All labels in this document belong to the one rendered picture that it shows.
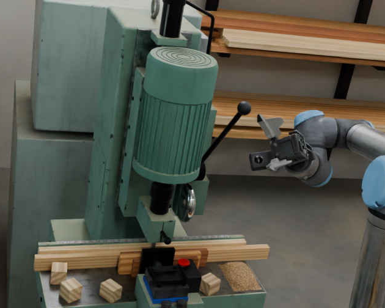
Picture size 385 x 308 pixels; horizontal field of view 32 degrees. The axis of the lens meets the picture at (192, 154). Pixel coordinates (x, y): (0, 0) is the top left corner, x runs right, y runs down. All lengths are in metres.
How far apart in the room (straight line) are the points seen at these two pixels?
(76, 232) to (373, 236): 1.03
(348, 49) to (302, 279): 1.31
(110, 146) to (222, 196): 2.43
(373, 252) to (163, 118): 0.57
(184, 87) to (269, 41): 2.17
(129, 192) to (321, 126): 0.59
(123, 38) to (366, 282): 0.86
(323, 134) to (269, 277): 1.71
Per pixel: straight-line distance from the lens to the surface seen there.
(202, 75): 1.57
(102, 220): 1.99
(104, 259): 1.83
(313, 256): 3.86
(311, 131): 1.97
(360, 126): 1.98
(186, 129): 1.61
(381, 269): 1.52
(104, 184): 1.94
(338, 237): 4.13
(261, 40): 3.70
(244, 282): 1.86
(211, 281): 1.80
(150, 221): 1.76
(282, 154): 1.77
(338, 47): 3.92
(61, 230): 2.18
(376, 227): 1.50
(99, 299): 1.74
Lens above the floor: 1.96
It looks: 24 degrees down
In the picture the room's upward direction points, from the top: 10 degrees clockwise
